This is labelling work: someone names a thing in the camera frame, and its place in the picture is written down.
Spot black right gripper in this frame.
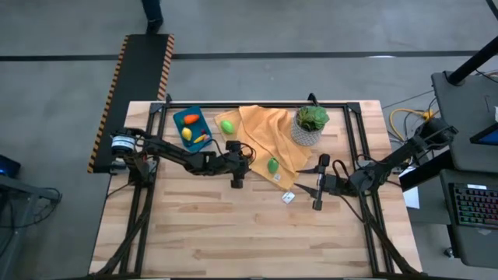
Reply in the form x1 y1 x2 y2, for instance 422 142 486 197
294 153 351 213

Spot orange cloth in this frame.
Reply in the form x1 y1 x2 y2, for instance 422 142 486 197
213 104 314 191

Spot succulent in patterned white pot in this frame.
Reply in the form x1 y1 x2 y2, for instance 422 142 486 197
290 105 331 148

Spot blue plastic container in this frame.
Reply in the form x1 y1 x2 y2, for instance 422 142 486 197
172 105 214 153

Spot white paper sheet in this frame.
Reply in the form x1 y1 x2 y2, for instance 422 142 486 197
402 166 422 210

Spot black hazard-striped floor mat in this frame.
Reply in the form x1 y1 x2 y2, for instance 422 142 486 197
87 33 176 174

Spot grey desk with pole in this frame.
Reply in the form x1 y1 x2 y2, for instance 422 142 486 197
430 71 498 174

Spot backlit computer keyboard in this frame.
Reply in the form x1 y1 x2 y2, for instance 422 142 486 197
451 182 498 229

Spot grey desk with keyboard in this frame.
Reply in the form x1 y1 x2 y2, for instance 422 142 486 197
439 169 498 270

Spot person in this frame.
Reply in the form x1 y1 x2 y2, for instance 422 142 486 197
141 0 165 34

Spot tablet with blue screen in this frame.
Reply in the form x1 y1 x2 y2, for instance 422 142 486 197
469 122 498 147

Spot black pole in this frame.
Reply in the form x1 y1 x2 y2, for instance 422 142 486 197
446 35 498 86

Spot black device with blue light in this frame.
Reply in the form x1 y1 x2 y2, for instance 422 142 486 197
0 154 23 180

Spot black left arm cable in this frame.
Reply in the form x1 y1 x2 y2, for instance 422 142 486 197
212 138 258 166

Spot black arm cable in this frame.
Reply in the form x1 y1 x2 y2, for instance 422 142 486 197
329 158 375 180
212 138 258 166

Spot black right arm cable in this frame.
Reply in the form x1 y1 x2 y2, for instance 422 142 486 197
329 158 375 180

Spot yellow cable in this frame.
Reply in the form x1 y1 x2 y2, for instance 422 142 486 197
388 107 435 143

